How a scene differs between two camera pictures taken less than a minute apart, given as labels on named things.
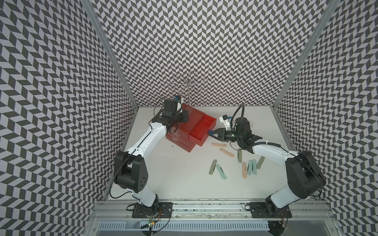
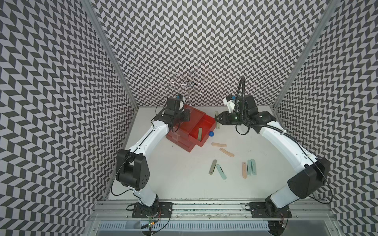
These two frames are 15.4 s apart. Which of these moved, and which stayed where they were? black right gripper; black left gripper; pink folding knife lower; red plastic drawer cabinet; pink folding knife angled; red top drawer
Moved: black right gripper
Stayed: pink folding knife angled; pink folding knife lower; red top drawer; black left gripper; red plastic drawer cabinet
